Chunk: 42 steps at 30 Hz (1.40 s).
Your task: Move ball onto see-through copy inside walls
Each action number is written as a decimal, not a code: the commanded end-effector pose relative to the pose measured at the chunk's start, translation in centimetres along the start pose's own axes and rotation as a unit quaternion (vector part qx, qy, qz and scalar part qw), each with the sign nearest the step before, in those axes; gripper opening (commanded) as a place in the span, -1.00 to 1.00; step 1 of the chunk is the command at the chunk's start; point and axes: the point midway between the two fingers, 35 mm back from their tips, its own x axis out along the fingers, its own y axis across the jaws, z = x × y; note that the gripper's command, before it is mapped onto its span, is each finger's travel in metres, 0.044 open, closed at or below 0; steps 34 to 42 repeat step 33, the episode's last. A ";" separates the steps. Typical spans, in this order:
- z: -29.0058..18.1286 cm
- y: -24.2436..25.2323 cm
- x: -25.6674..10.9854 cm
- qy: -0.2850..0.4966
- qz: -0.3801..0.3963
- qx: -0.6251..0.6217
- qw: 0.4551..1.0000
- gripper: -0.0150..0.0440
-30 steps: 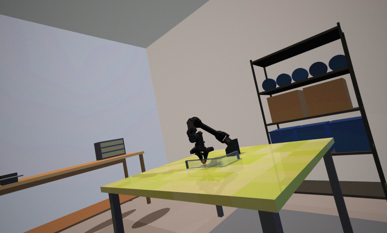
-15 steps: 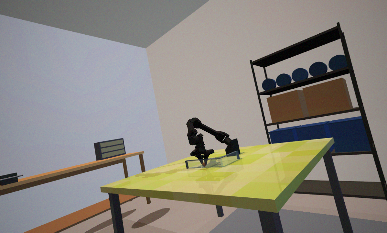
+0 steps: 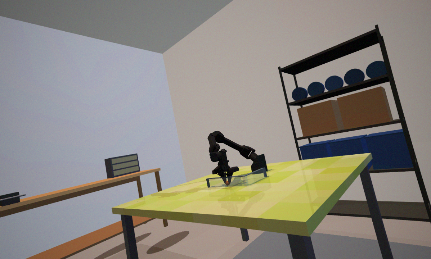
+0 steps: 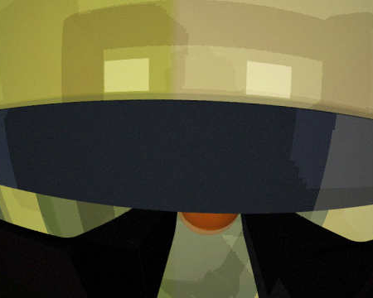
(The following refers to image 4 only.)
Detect clear low glass walls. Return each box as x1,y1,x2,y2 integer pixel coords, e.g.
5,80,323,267
0,93,373,224

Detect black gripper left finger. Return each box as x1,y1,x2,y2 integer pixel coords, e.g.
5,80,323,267
0,208,177,298

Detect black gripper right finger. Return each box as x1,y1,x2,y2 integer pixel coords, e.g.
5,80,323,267
240,212,373,298

